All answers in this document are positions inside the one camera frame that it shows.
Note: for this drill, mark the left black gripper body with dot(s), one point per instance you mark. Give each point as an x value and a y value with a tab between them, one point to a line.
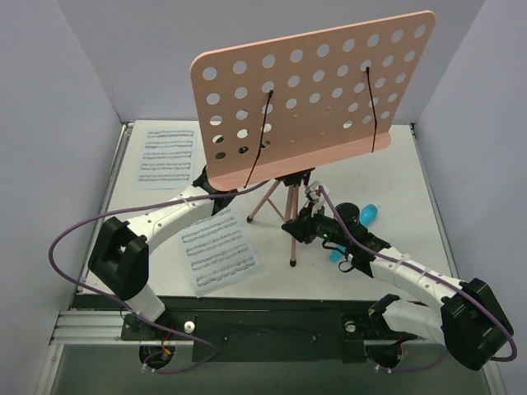
204	181

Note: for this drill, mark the near sheet music page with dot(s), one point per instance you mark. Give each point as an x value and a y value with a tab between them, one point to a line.
218	253

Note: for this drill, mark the pink perforated music stand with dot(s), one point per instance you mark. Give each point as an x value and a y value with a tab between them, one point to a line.
279	106

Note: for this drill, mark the sheet music page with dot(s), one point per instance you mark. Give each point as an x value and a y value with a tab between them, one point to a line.
218	253
166	159

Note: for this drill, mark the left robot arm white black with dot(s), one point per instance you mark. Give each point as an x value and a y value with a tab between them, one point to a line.
121	255

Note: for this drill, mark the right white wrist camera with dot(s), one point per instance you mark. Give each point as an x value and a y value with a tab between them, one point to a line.
314	198

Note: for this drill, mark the blue toy microphone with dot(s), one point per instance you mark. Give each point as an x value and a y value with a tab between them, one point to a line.
357	221

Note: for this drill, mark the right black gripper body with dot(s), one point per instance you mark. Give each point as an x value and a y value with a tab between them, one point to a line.
307	230

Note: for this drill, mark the far sheet music page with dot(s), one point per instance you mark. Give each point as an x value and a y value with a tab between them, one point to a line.
166	159

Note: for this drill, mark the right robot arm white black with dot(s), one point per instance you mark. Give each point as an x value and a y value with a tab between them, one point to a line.
463	316

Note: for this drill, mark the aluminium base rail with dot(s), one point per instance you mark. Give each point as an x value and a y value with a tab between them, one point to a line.
91	327

